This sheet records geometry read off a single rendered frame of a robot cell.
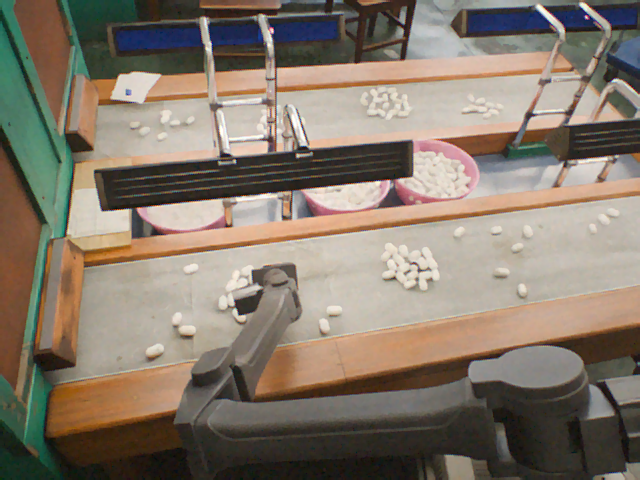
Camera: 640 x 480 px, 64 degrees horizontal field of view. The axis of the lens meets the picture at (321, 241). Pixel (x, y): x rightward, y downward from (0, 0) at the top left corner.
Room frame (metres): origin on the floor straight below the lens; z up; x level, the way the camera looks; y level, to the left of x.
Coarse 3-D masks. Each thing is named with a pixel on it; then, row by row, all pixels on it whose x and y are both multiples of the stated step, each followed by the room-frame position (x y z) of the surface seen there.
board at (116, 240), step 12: (84, 168) 1.05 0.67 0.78; (96, 168) 1.05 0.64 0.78; (84, 180) 1.00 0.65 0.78; (72, 192) 0.95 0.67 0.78; (72, 240) 0.79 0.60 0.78; (84, 240) 0.79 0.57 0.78; (96, 240) 0.80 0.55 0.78; (108, 240) 0.80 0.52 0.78; (120, 240) 0.81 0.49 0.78; (84, 252) 0.77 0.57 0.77
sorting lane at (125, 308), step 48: (336, 240) 0.91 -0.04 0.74; (384, 240) 0.92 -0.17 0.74; (432, 240) 0.94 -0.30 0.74; (480, 240) 0.96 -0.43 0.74; (528, 240) 0.98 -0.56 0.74; (576, 240) 0.99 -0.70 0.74; (624, 240) 1.01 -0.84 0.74; (96, 288) 0.68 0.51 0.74; (144, 288) 0.70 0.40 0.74; (192, 288) 0.71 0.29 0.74; (336, 288) 0.75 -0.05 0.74; (384, 288) 0.77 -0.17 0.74; (432, 288) 0.78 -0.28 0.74; (480, 288) 0.80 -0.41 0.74; (528, 288) 0.81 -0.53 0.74; (576, 288) 0.83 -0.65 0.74; (96, 336) 0.56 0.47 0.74; (144, 336) 0.57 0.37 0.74; (192, 336) 0.58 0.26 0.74; (288, 336) 0.61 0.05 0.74; (336, 336) 0.62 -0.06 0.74
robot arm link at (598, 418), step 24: (504, 408) 0.21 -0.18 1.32; (600, 408) 0.20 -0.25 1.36; (528, 432) 0.19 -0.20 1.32; (552, 432) 0.18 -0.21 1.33; (576, 432) 0.19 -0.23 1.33; (600, 432) 0.18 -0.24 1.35; (624, 432) 0.18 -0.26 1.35; (528, 456) 0.17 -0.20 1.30; (552, 456) 0.17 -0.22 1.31; (576, 456) 0.17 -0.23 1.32; (600, 456) 0.17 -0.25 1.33; (624, 456) 0.17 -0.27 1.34
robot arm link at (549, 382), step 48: (192, 384) 0.28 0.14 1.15; (480, 384) 0.22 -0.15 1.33; (528, 384) 0.21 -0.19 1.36; (576, 384) 0.21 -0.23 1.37; (192, 432) 0.20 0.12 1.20; (240, 432) 0.20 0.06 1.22; (288, 432) 0.20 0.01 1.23; (336, 432) 0.20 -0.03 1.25; (384, 432) 0.20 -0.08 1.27; (432, 432) 0.19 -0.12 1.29; (480, 432) 0.19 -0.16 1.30
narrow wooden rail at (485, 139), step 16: (448, 128) 1.42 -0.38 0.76; (464, 128) 1.43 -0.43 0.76; (480, 128) 1.44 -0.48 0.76; (496, 128) 1.45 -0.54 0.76; (512, 128) 1.45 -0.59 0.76; (528, 128) 1.46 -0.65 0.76; (544, 128) 1.48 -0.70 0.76; (320, 144) 1.27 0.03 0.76; (336, 144) 1.28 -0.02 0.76; (464, 144) 1.39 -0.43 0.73; (480, 144) 1.41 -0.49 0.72; (496, 144) 1.43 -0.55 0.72; (96, 160) 1.10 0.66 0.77; (144, 160) 1.12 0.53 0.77; (160, 160) 1.13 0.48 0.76; (176, 160) 1.13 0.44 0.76
